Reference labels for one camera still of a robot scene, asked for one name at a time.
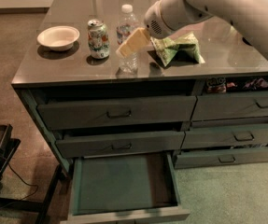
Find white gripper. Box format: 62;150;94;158
116;0;184;58

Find clear plastic water bottle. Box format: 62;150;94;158
116;4;139;74

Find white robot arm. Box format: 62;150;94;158
117;0;268;61

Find grey drawer cabinet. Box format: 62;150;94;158
11;0;268;224

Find top left drawer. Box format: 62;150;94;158
37;95;196;130

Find snack bags in drawer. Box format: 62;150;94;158
204;76;268;94

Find middle left drawer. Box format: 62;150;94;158
56;131;185;158

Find bottom right drawer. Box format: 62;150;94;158
174;147;268;169

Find top right drawer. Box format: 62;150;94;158
191;91;268;121

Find open bottom left drawer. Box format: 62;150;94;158
60;152;190;224

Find middle right drawer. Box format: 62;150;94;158
181;123;268;149

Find green white soda can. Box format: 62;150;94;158
88;19;110;59

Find green chip bag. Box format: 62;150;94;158
150;32;205;66

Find white paper bowl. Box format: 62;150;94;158
37;26;80;51

